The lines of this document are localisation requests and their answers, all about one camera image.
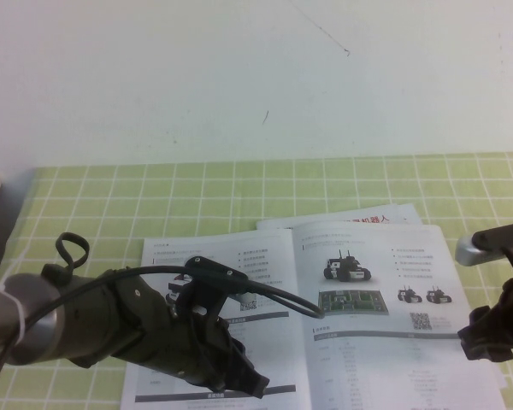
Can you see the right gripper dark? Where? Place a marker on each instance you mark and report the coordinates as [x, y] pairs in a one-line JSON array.
[[508, 324]]

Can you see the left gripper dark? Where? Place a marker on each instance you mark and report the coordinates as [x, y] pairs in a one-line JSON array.
[[184, 350]]

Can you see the white product booklet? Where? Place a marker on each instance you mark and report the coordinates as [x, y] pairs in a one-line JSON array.
[[367, 341]]

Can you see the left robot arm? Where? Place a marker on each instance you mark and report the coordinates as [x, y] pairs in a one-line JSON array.
[[47, 341]]

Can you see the white brochure with red title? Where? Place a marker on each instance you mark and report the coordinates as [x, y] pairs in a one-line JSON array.
[[308, 222], [410, 213]]

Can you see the green checkered tablecloth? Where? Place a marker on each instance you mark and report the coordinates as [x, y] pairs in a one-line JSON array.
[[154, 200]]

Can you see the white zip tie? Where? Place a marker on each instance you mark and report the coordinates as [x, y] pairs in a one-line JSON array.
[[21, 318]]

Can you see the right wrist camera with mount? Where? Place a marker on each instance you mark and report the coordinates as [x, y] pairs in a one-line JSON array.
[[470, 252]]

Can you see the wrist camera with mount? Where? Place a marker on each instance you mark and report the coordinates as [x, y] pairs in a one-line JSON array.
[[205, 290], [470, 252]]

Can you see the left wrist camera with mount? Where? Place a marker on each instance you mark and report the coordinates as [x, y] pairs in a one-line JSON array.
[[205, 290]]

